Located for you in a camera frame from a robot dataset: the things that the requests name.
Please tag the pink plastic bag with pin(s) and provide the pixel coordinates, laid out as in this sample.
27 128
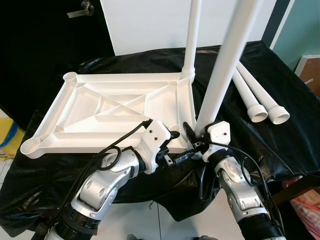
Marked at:
306 220

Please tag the brown wooden table leg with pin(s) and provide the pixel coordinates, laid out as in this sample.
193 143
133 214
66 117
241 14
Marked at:
297 187

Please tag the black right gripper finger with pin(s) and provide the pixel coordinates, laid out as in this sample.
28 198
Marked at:
190 134

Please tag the white panel with cardboard face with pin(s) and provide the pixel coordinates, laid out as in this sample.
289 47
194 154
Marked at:
310 75

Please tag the black plastic table cover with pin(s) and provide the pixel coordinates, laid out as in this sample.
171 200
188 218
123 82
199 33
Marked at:
280 150

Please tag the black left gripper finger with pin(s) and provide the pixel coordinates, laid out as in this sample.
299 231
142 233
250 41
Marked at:
175 135
184 157

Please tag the grey right robot foot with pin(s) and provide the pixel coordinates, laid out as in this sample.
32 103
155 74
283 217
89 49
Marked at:
205 237

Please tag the white plastic table leg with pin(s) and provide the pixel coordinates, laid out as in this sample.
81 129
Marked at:
262 90
192 35
248 92
225 65

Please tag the grey robot foot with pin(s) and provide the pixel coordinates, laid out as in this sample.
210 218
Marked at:
133 236
205 237

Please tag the yellow and blue package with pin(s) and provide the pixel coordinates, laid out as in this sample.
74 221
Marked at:
7 140

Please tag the grey left robot foot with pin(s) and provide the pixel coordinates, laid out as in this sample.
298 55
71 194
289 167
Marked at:
133 236

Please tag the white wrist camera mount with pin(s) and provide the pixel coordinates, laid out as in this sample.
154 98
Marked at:
217 135
152 142

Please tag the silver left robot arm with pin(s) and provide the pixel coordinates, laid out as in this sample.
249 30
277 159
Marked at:
100 190

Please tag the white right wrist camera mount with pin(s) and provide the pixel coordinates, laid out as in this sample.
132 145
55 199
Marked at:
217 135

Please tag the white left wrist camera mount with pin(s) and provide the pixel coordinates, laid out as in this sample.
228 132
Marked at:
152 142

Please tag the black door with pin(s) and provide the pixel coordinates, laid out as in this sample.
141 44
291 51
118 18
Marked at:
40 50

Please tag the white plastic children table top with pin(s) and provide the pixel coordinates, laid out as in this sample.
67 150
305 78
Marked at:
75 115

